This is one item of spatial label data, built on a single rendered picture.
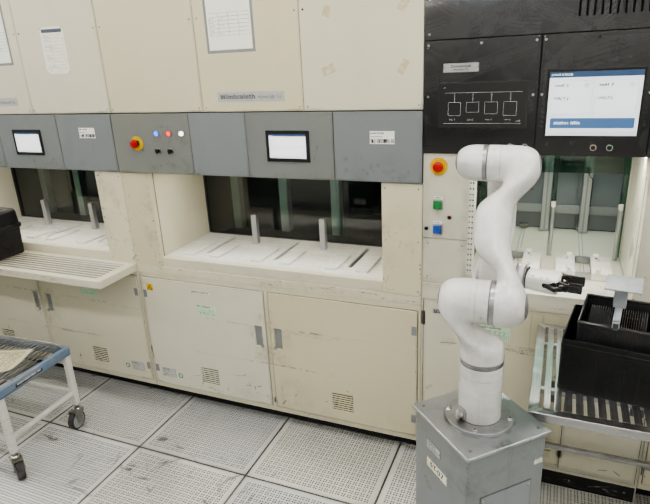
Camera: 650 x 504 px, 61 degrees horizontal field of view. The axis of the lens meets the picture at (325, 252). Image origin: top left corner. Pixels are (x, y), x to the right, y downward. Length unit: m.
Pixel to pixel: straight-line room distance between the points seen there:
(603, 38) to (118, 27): 1.96
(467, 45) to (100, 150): 1.79
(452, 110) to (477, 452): 1.19
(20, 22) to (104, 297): 1.43
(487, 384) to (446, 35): 1.21
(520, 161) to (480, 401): 0.66
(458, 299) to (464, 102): 0.87
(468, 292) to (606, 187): 1.69
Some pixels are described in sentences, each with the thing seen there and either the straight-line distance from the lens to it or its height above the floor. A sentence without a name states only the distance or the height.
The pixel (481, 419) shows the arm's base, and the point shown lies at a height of 0.79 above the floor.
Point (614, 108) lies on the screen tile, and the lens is 2.12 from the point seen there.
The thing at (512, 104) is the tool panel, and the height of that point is 1.58.
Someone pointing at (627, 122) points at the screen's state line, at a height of 1.51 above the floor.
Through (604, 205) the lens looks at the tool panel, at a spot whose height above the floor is 1.00.
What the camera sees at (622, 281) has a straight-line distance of 1.90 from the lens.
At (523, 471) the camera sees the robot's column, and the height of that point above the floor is 0.65.
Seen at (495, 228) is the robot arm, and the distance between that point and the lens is 1.54.
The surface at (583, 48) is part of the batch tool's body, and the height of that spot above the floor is 1.75.
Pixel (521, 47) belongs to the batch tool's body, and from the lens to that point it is 2.11.
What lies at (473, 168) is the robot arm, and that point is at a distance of 1.60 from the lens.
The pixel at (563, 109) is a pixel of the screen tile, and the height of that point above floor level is 1.56.
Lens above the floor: 1.76
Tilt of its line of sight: 19 degrees down
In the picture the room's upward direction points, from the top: 3 degrees counter-clockwise
